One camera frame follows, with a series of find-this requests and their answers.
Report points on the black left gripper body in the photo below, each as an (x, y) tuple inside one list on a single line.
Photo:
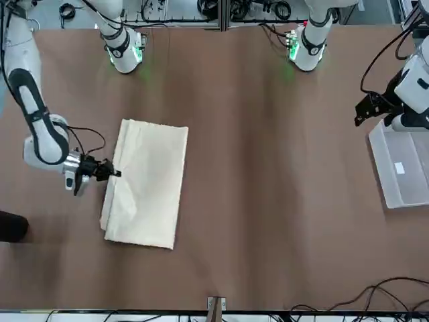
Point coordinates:
[(392, 102)]

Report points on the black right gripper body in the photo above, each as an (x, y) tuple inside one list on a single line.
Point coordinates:
[(88, 167)]

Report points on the cream tablecloth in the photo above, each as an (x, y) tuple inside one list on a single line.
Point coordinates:
[(147, 184)]

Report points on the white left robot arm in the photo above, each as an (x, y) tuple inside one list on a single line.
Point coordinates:
[(311, 50)]

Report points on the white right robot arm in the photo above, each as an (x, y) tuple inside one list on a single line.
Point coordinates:
[(33, 141)]

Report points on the clear plastic bin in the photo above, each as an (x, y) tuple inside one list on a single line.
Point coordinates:
[(402, 174)]

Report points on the dark flower vase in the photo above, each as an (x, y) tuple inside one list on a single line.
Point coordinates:
[(11, 226)]

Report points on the aluminium frame bar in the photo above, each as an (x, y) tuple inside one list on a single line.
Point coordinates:
[(410, 23)]

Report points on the aluminium frame post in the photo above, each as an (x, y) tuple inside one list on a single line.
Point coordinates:
[(214, 308), (223, 15)]

